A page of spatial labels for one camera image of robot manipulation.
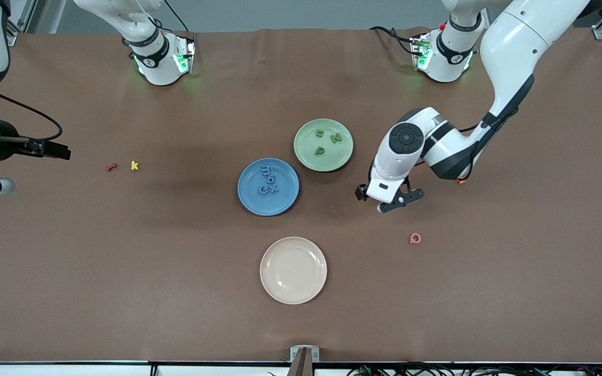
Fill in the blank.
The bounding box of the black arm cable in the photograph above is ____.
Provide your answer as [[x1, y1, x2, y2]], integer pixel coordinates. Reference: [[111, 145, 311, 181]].
[[368, 123, 495, 183], [0, 89, 63, 143]]

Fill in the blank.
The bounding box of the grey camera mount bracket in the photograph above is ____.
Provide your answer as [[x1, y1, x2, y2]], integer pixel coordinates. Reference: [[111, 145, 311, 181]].
[[290, 345, 320, 376]]

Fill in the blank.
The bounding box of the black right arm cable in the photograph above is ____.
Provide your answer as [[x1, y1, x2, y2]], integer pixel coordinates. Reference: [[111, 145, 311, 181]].
[[0, 89, 63, 143]]

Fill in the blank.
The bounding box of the green plate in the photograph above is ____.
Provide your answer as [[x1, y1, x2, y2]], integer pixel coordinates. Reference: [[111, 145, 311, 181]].
[[294, 119, 354, 172]]

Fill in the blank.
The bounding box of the beige plate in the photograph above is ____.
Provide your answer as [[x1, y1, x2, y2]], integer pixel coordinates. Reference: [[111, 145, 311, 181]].
[[260, 237, 328, 305]]

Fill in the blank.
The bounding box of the white table edge rail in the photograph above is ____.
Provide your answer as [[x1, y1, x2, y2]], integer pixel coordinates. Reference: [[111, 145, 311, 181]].
[[0, 361, 602, 376]]

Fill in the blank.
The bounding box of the black cable tangle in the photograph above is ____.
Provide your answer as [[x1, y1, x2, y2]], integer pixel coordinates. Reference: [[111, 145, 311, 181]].
[[347, 359, 602, 376]]

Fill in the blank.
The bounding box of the blue plate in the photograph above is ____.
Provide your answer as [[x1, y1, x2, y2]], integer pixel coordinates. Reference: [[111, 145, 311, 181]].
[[237, 158, 300, 217]]

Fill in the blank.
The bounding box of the black base cable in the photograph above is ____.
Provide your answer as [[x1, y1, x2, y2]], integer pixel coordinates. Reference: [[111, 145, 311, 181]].
[[368, 25, 418, 57], [144, 0, 194, 34]]

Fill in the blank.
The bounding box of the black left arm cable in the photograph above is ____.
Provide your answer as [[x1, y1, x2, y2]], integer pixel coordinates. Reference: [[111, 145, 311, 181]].
[[368, 123, 495, 183]]

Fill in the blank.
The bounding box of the brown table cover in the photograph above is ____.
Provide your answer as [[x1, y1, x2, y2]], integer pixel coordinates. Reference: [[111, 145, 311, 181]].
[[0, 27, 602, 363]]

